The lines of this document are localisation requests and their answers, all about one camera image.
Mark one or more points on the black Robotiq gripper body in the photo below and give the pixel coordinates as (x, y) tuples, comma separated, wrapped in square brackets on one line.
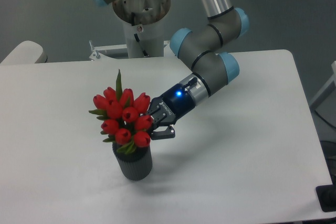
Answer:
[(173, 104)]

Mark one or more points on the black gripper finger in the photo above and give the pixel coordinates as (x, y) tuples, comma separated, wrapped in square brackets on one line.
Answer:
[(168, 133), (152, 110)]

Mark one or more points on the red tulip bouquet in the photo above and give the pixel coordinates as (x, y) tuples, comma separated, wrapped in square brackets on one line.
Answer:
[(123, 117)]

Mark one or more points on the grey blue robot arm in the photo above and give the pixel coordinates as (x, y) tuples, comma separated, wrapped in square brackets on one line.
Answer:
[(210, 70)]

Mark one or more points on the dark grey ribbed vase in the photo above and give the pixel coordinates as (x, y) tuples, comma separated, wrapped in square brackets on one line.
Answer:
[(135, 166)]

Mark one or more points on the beige chair back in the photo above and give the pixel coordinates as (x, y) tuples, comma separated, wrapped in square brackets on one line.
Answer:
[(27, 52)]

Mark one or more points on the white furniture leg right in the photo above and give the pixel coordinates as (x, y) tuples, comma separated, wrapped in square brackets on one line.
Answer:
[(324, 91)]

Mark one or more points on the black object at edge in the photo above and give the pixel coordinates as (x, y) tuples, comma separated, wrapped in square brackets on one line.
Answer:
[(326, 197)]

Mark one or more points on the white metal base frame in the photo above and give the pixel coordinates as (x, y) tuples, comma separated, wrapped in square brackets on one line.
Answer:
[(105, 51)]

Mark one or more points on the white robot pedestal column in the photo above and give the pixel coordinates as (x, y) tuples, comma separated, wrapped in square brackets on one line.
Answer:
[(143, 25)]

